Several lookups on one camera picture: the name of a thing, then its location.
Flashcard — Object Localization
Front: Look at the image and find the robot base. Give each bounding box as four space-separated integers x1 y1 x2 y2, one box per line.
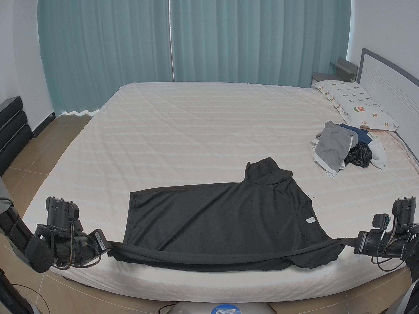
165 301 274 314

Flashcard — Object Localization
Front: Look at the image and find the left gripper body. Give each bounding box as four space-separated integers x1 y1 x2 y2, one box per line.
78 230 112 264

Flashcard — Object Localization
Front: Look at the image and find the grey garment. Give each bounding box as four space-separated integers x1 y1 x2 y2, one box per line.
309 120 359 178

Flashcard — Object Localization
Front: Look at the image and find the black T-shirt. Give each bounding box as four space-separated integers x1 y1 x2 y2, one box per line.
107 157 346 272

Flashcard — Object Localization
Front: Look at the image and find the bed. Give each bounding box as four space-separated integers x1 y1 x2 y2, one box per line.
24 48 419 302

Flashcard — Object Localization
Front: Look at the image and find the white garment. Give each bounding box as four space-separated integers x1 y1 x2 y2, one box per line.
368 135 388 170

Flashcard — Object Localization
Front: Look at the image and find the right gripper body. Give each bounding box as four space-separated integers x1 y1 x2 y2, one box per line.
354 230 382 257

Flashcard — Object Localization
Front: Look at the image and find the dark blue garment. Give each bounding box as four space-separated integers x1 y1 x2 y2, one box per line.
339 123 374 145

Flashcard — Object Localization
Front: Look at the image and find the blue-green curtain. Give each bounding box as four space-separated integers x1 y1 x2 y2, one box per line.
168 0 352 87
38 0 174 115

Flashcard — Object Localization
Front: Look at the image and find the white printed pillow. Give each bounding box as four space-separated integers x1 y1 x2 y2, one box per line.
311 80 400 131

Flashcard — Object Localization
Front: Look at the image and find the grey bedside table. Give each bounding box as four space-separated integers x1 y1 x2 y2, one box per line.
312 57 358 85

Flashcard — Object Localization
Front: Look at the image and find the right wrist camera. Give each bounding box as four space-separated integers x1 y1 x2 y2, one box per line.
373 213 391 232

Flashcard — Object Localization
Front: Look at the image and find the black chest of drawers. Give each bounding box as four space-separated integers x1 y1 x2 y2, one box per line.
0 96 33 176

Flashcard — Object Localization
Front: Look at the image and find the black shiny garment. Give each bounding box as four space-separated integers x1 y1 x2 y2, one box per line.
344 142 373 169

